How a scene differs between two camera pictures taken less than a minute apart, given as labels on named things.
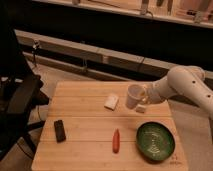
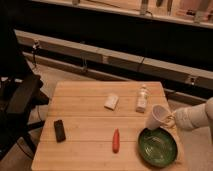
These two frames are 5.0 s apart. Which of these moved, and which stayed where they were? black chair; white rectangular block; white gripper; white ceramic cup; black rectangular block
Moved: white gripper; white ceramic cup
Stayed: white rectangular block; black rectangular block; black chair
